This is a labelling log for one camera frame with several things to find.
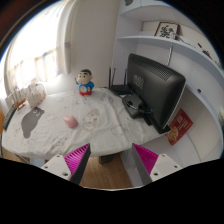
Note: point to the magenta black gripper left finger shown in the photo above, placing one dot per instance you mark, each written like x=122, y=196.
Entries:
x=71, y=166

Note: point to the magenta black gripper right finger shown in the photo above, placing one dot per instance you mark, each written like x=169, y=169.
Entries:
x=152, y=166

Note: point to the pink computer mouse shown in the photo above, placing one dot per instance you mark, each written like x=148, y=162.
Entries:
x=70, y=121

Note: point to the grey cat-shaped mouse pad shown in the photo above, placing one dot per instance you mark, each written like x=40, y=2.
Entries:
x=30, y=121

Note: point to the white patterned tablecloth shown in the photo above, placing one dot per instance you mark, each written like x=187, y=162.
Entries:
x=103, y=123

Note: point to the red printed booklet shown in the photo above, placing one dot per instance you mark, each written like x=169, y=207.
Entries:
x=179, y=127

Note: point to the black computer monitor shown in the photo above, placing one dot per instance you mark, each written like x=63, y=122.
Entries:
x=155, y=91

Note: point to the black remote control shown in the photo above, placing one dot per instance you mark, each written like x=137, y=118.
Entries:
x=8, y=118

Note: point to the white plush bag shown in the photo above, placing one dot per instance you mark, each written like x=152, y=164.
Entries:
x=36, y=94

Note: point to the black wifi router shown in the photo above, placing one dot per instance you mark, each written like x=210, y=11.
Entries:
x=121, y=89

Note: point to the cartoon boy figurine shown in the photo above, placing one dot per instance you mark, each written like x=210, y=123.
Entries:
x=84, y=82

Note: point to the framed calligraphy picture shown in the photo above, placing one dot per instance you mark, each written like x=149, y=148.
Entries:
x=167, y=30

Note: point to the white curtain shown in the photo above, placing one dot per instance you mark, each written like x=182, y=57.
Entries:
x=64, y=34

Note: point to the white wall shelf unit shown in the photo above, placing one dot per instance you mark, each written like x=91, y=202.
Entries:
x=190, y=54

